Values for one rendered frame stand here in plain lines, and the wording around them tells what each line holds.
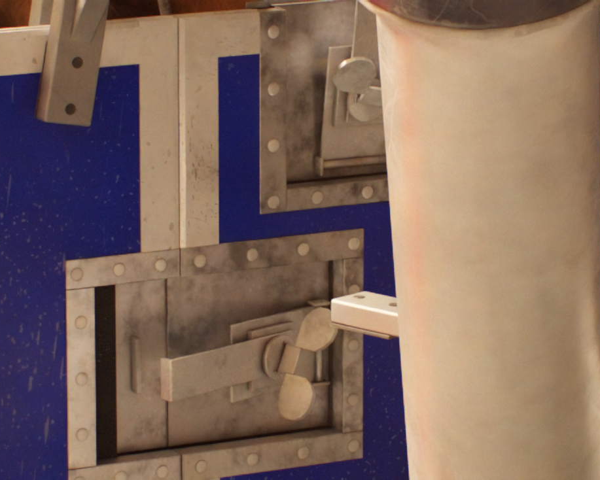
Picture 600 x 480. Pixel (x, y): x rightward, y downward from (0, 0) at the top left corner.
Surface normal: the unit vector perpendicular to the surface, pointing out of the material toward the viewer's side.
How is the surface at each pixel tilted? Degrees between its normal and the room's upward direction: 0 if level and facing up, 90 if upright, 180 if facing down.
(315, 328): 64
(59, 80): 90
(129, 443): 90
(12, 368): 90
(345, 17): 90
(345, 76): 125
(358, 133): 100
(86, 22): 119
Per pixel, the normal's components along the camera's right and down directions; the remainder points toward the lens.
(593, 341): 0.81, 0.35
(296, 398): -0.61, -0.29
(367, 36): 0.44, 0.36
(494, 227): -0.01, 0.66
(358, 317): -0.69, 0.15
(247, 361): 0.73, 0.15
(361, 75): 0.29, 0.73
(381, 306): 0.00, -0.98
